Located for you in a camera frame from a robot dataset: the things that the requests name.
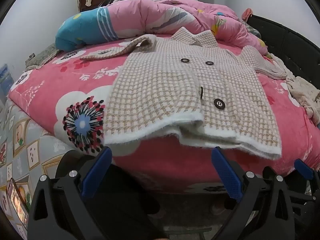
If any dark cloth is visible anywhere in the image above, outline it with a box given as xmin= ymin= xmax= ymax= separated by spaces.
xmin=54 ymin=150 xmax=162 ymax=233

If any pink floral fleece blanket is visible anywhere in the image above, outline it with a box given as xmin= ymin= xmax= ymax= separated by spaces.
xmin=7 ymin=34 xmax=320 ymax=193

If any beige houndstooth coat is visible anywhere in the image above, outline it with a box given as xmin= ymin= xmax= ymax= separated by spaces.
xmin=80 ymin=26 xmax=287 ymax=161

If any grey picture-print bed sheet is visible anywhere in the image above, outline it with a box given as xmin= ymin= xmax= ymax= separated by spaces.
xmin=0 ymin=100 xmax=67 ymax=240

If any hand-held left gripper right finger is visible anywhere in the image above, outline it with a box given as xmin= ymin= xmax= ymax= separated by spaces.
xmin=211 ymin=146 xmax=296 ymax=240

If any black padded headboard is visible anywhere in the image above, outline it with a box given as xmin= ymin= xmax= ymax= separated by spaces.
xmin=246 ymin=14 xmax=320 ymax=93

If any blue bag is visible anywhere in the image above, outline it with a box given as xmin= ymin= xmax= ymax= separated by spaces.
xmin=0 ymin=64 xmax=14 ymax=98

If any cream fluffy cloth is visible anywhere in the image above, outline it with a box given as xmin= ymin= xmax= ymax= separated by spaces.
xmin=269 ymin=52 xmax=320 ymax=128

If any grey patterned cloth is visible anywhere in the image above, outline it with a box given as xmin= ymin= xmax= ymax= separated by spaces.
xmin=25 ymin=42 xmax=62 ymax=70

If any pink and blue quilt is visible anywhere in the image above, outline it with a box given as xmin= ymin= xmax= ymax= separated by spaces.
xmin=55 ymin=0 xmax=269 ymax=55

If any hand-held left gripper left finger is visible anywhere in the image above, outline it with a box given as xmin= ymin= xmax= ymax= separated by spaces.
xmin=27 ymin=146 xmax=112 ymax=240

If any grey plaid cloth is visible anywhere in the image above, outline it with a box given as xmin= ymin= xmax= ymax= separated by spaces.
xmin=244 ymin=21 xmax=262 ymax=39

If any orange cloth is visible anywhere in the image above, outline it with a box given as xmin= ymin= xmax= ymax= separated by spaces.
xmin=241 ymin=7 xmax=254 ymax=22

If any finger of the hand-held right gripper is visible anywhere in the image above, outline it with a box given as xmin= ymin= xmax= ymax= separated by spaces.
xmin=262 ymin=166 xmax=278 ymax=180
xmin=294 ymin=159 xmax=320 ymax=188

